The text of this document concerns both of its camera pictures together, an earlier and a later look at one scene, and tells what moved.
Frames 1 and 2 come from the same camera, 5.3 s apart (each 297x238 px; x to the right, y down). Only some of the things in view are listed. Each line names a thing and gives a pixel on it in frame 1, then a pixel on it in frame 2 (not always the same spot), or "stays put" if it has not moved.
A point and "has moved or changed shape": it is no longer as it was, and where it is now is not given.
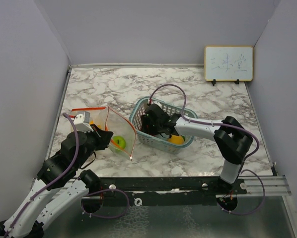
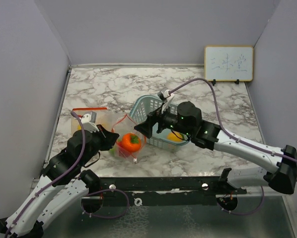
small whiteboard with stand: [228, 63] stays put
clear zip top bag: [124, 135] has moved or changed shape
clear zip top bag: [98, 116] stays put
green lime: [118, 142] to [111, 151]
